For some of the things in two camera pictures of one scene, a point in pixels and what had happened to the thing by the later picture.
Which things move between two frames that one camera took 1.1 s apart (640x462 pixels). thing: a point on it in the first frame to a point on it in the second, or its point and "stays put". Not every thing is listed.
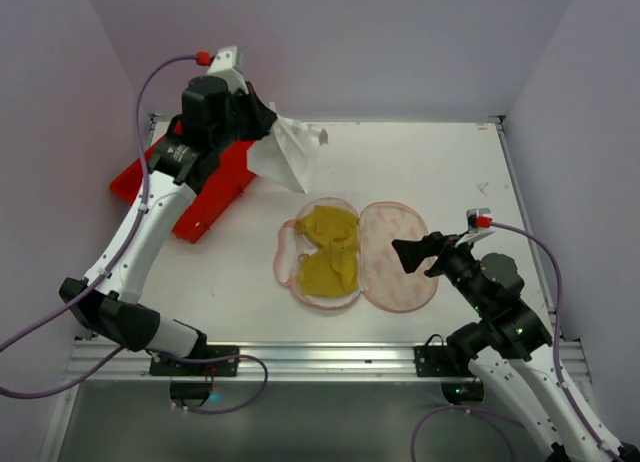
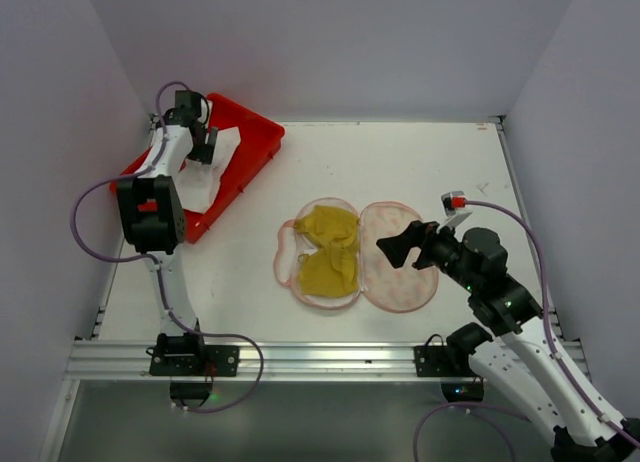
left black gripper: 257,118 to 205,145
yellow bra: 333,269 stays put
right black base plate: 436,361 stays put
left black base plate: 160,366 stays put
